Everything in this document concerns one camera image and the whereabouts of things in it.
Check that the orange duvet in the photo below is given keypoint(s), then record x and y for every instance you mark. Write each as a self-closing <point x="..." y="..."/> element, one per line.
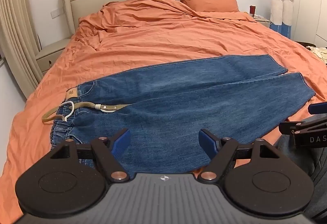
<point x="166" y="35"/>

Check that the beige curtain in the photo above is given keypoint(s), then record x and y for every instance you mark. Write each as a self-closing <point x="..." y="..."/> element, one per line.
<point x="18" y="35"/>

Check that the white alpaca plush toy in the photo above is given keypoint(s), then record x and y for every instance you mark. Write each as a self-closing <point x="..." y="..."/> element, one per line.
<point x="288" y="12"/>
<point x="276" y="9"/>

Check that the blue denim pants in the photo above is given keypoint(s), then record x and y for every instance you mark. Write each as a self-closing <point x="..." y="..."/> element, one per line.
<point x="178" y="101"/>

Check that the olive fabric belt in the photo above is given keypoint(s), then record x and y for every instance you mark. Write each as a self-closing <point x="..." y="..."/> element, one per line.
<point x="86" y="105"/>

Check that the beige nightstand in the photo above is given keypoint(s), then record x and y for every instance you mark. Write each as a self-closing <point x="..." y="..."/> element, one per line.
<point x="52" y="54"/>

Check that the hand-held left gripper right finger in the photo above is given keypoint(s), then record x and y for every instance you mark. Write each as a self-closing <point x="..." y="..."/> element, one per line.
<point x="207" y="142"/>

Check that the white wall switch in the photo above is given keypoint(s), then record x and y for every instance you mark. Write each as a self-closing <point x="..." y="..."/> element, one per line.
<point x="56" y="13"/>

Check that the red small box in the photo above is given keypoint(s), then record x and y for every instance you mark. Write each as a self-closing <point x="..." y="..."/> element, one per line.
<point x="252" y="10"/>

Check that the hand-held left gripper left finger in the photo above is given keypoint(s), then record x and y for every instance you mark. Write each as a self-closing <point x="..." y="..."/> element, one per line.
<point x="122" y="142"/>

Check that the white nightstand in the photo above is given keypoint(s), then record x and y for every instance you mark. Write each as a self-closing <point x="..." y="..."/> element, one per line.
<point x="263" y="21"/>

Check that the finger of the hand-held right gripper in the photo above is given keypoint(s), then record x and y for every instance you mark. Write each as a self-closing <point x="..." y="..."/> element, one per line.
<point x="291" y="127"/>
<point x="318" y="107"/>

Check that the pile of pale clothes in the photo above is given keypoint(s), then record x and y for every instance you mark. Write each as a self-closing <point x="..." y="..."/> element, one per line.
<point x="318" y="53"/>

